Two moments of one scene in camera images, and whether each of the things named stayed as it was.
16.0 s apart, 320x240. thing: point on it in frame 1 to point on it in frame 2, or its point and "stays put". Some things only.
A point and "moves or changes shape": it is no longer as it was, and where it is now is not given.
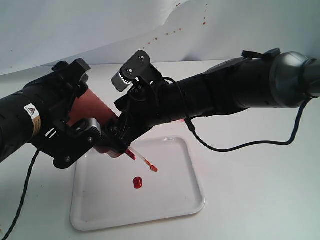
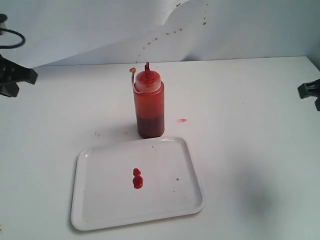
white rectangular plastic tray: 155,179 stays put
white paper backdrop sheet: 38,34 stays put
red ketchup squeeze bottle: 88,105 moves or changes shape
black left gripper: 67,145 to 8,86
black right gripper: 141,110 to 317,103
